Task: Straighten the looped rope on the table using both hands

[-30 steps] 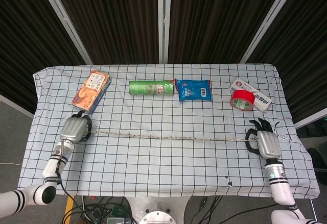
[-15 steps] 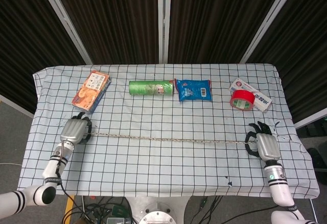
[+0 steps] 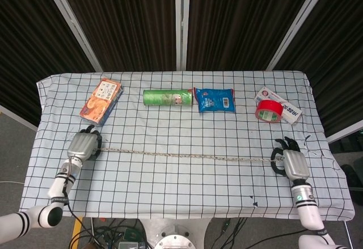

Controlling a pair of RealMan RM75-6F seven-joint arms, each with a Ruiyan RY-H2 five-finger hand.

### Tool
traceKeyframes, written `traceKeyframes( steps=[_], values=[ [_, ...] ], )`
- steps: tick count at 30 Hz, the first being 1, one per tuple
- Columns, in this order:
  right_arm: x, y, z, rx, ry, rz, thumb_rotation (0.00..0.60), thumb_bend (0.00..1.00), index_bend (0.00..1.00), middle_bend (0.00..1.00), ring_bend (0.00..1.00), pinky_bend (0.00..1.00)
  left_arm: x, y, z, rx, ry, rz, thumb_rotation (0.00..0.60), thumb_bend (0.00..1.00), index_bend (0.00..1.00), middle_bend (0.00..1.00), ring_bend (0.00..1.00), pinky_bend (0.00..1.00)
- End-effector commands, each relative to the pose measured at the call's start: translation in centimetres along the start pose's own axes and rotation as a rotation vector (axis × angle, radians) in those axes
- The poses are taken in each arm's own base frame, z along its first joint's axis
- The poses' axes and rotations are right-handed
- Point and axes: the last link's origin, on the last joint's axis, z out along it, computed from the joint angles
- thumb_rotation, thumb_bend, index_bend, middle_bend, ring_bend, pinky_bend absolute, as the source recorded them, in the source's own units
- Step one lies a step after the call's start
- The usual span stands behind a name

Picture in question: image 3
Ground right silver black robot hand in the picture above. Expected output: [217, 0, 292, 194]
[271, 136, 310, 180]

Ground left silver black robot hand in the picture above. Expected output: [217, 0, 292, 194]
[66, 124, 103, 162]

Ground beige braided rope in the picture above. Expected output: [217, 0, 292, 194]
[95, 146, 284, 164]

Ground silver robot base column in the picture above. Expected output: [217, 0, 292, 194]
[140, 217, 213, 249]

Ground orange and blue cracker box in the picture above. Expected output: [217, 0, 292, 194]
[79, 78, 125, 127]

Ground white medicine carton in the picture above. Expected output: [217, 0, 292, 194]
[254, 86, 303, 125]

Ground black bag on floor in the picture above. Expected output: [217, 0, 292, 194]
[339, 163, 363, 193]

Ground red adhesive tape roll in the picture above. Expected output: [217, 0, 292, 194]
[255, 99, 285, 124]

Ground yellow floor strip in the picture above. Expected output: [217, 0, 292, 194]
[71, 216, 83, 243]

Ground white table leg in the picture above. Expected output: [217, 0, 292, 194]
[344, 220, 352, 249]

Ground green cylindrical chip can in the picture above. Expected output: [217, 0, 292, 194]
[142, 88, 194, 108]

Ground blue snack bag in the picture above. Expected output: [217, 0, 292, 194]
[193, 87, 237, 114]

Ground white black-grid tablecloth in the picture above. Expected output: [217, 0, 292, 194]
[19, 70, 356, 222]

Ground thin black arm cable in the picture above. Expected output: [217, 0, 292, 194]
[61, 158, 94, 237]

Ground white partition base rail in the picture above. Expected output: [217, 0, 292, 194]
[327, 118, 363, 144]
[0, 104, 39, 133]

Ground tangled black floor cables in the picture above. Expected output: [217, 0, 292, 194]
[67, 217, 151, 249]

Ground white partition frame post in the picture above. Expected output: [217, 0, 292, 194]
[39, 0, 104, 73]
[265, 0, 335, 71]
[174, 0, 192, 71]

